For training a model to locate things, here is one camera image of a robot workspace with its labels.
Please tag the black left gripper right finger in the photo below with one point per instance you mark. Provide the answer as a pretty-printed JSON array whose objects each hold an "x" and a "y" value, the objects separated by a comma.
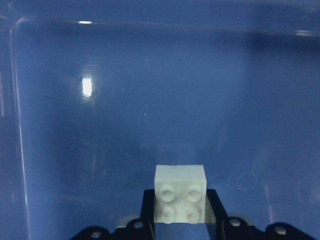
[{"x": 221, "y": 226}]

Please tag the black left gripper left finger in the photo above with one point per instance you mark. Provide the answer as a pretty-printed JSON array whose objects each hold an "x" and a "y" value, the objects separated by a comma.
[{"x": 143, "y": 227}]

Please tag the white block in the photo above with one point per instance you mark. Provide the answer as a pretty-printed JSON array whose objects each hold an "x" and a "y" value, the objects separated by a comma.
[{"x": 180, "y": 194}]

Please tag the blue plastic tray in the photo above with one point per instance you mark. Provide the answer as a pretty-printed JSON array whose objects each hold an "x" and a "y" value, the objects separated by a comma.
[{"x": 95, "y": 93}]

